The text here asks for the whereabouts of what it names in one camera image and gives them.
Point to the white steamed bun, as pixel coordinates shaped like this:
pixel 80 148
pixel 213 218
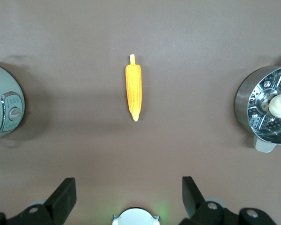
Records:
pixel 279 106

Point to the perforated steel steamer basket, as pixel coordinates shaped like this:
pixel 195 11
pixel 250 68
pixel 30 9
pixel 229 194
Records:
pixel 260 117

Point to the pale green electric pot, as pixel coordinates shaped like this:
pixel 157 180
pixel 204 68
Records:
pixel 7 100

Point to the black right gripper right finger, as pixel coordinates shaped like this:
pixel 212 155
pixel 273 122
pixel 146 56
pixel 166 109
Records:
pixel 193 201

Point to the brown table cloth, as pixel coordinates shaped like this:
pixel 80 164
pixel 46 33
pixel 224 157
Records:
pixel 140 30

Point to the stainless steel steamer pot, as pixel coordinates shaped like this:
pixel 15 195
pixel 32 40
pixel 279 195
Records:
pixel 244 93

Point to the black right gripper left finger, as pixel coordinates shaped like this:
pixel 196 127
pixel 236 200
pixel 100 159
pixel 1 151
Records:
pixel 61 201

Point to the yellow corn cob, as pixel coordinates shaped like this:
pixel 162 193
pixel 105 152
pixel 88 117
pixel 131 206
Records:
pixel 134 89

